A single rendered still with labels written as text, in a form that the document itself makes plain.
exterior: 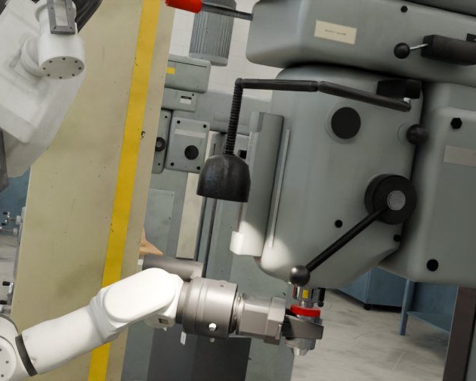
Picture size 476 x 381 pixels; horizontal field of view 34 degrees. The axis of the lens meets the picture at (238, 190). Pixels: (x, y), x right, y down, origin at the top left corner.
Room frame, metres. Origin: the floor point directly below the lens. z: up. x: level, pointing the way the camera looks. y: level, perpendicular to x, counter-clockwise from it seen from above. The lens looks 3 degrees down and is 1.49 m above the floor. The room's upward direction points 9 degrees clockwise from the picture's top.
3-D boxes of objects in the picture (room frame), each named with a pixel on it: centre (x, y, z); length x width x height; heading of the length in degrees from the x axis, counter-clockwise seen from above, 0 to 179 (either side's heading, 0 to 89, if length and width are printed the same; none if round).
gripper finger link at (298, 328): (1.17, -0.13, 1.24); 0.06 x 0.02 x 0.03; 86
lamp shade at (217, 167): (1.08, 0.02, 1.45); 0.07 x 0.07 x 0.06
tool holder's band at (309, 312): (1.20, -0.13, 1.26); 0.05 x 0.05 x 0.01
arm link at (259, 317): (1.21, -0.04, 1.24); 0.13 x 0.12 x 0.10; 176
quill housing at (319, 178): (1.20, -0.13, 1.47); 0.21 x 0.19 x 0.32; 18
